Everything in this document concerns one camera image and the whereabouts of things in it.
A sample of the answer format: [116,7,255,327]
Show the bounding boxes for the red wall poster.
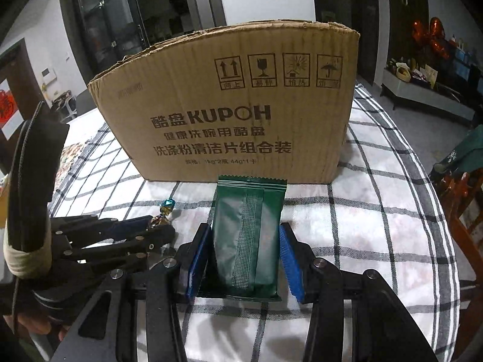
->
[0,79,16,140]

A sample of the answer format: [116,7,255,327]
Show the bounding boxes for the wooden chair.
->
[438,170,483,272]

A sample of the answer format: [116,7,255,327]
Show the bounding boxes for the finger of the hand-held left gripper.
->
[51,215,153,235]
[64,228,176,264]

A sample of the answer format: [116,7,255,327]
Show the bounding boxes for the brown cardboard box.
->
[88,21,361,185]

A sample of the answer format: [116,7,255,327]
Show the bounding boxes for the floral table mat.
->
[60,141,95,167]

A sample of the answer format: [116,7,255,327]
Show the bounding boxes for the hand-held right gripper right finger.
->
[280,222,442,362]

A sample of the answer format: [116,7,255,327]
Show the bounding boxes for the red foil balloons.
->
[412,17,451,59]

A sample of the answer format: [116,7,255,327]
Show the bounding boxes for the dark tall cabinet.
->
[311,0,429,85]

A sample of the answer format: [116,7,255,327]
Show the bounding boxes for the dark green snack packet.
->
[198,174,288,301]

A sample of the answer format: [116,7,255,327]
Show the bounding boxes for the white wire rack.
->
[51,90,78,123]

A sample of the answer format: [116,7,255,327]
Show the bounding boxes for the dark green cloth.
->
[428,124,483,183]

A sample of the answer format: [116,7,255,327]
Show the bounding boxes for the black white checkered tablecloth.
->
[49,83,465,362]

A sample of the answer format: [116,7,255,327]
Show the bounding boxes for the low grey cabinet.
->
[380,67,476,125]

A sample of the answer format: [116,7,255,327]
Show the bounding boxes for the person's left hand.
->
[11,298,72,342]

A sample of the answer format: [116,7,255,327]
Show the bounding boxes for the glass sliding door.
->
[58,0,227,70]

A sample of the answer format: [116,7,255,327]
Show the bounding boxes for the blue gold candy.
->
[151,199,177,229]

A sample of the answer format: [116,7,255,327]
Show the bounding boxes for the white wall intercom panel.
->
[41,67,57,91]

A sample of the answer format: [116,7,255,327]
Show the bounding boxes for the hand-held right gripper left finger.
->
[51,223,211,362]

